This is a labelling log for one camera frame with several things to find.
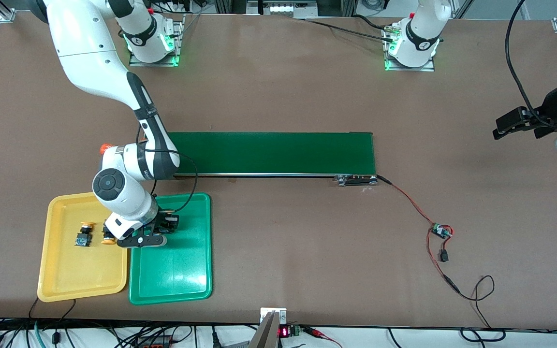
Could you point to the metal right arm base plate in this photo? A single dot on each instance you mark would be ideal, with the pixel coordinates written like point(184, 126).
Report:
point(178, 29)

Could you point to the grey metal bracket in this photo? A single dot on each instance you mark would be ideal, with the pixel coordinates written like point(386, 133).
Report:
point(271, 328)

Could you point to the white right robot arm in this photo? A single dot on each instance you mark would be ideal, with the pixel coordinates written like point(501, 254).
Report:
point(90, 48)

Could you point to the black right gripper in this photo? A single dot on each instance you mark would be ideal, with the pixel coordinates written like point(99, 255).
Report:
point(161, 222)

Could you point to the green conveyor belt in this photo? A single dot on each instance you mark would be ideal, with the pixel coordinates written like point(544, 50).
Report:
point(278, 152)

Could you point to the small black connector plug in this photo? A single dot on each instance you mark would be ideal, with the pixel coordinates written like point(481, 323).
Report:
point(445, 256)

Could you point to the red digit display module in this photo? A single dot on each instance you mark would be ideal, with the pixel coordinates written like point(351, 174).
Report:
point(289, 331)

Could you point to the green plastic tray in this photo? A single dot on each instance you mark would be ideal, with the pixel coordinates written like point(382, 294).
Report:
point(182, 270)

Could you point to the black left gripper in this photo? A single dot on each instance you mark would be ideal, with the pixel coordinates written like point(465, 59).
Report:
point(550, 112)

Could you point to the yellow plastic tray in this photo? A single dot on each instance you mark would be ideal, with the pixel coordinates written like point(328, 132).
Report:
point(75, 270)

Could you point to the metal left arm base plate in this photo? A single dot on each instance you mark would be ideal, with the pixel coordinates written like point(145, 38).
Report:
point(423, 68)

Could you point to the orange cylinder with white print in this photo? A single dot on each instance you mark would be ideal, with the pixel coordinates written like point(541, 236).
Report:
point(105, 147)

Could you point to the yellow push button switch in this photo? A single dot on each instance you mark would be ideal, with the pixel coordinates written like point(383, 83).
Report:
point(83, 238)
point(108, 240)

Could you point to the small green circuit board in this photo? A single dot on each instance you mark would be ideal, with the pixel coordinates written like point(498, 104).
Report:
point(440, 230)

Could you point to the red clip lead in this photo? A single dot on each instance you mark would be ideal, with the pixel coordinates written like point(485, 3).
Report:
point(322, 334)

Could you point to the grey metal equipment rack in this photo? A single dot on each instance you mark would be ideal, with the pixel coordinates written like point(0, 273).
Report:
point(281, 7)

